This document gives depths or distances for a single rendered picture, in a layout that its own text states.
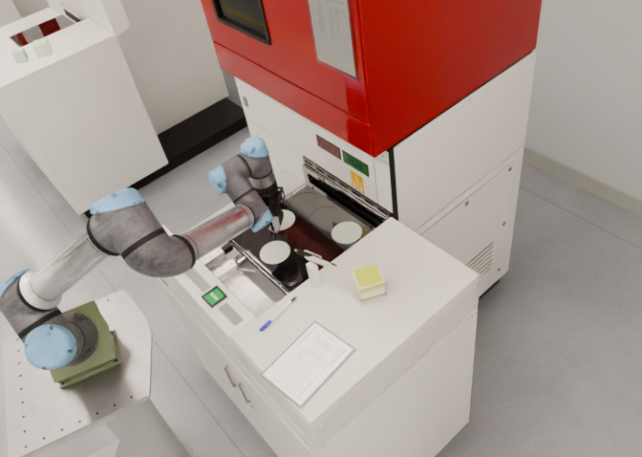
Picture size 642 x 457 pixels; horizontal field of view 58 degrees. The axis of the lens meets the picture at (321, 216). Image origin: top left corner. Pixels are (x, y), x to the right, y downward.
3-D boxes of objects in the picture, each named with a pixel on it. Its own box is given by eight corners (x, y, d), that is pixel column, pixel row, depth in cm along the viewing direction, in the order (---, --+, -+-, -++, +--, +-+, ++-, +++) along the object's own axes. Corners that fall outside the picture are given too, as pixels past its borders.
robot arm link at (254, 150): (232, 144, 169) (255, 131, 172) (241, 173, 176) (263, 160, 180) (246, 156, 164) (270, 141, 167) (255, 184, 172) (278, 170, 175)
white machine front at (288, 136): (259, 146, 242) (235, 60, 214) (399, 243, 192) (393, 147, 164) (252, 149, 241) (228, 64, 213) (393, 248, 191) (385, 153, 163)
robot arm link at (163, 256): (167, 285, 129) (284, 212, 168) (139, 245, 128) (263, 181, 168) (141, 304, 135) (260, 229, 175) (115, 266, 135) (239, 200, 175)
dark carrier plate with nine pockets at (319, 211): (308, 185, 208) (308, 184, 208) (374, 232, 187) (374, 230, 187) (229, 238, 195) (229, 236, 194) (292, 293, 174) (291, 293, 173)
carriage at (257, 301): (222, 256, 195) (219, 250, 193) (287, 318, 173) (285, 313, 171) (202, 270, 192) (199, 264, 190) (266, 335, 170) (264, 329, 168)
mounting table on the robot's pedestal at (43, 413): (32, 481, 165) (8, 462, 156) (22, 361, 196) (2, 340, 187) (181, 408, 175) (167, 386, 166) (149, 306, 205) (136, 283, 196)
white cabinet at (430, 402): (313, 295, 286) (283, 169, 229) (469, 431, 227) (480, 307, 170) (205, 378, 261) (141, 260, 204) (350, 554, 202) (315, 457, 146)
